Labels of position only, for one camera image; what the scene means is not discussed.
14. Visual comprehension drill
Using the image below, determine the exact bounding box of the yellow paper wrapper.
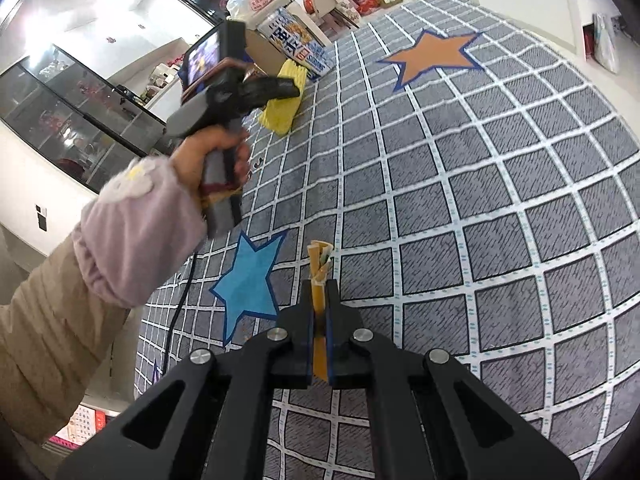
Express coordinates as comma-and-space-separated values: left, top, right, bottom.
305, 240, 335, 384

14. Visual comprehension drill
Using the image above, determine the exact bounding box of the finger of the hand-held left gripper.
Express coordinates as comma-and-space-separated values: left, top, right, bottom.
247, 76, 302, 109

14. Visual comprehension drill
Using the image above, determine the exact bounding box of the glass display cabinet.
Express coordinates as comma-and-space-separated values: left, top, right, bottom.
0, 43, 169, 194

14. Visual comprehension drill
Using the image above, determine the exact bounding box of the person's left hand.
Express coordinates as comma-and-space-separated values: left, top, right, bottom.
171, 126, 254, 202

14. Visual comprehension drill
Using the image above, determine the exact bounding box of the person's left forearm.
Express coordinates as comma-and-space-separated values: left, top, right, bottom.
0, 155, 209, 444

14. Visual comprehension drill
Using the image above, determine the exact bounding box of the yellow plastic bag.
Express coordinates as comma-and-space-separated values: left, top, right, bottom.
257, 57, 307, 135

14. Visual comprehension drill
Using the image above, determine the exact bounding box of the white shopping bag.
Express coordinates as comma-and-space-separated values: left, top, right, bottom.
592, 12, 621, 74

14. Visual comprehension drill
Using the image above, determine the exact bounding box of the blue white drink carton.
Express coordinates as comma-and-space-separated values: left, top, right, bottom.
257, 7, 335, 83

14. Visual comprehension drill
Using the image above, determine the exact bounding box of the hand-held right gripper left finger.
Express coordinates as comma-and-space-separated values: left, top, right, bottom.
55, 280, 318, 480

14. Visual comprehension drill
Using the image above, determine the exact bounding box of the black cable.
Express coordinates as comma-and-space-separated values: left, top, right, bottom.
166, 244, 199, 357

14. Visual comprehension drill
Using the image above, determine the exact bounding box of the white desk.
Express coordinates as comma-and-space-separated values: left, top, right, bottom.
250, 0, 332, 47

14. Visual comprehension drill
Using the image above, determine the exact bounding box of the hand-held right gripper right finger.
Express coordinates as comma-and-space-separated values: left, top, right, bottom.
322, 280, 582, 480

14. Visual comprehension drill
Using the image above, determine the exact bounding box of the beige chair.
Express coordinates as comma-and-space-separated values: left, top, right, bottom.
302, 0, 362, 31

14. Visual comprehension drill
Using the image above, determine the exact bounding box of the brown cardboard box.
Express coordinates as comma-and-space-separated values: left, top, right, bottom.
240, 29, 297, 79

